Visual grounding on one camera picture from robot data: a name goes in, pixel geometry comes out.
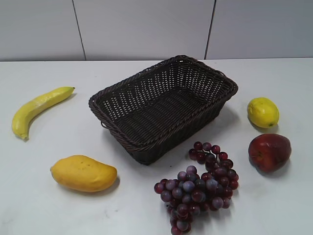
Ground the dark brown wicker basket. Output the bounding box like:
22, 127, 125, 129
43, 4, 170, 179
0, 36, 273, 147
89, 55, 238, 165

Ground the yellow lemon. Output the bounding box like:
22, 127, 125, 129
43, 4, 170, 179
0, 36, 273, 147
247, 97, 280, 129

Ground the purple grape bunch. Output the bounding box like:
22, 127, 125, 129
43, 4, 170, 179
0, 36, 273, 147
154, 141, 239, 235

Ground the yellow mango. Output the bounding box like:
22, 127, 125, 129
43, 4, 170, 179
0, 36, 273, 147
50, 155, 117, 192

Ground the red apple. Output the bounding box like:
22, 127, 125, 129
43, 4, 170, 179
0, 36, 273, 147
248, 133, 291, 173

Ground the yellow banana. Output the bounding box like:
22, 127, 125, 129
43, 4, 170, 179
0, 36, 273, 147
11, 87, 75, 141

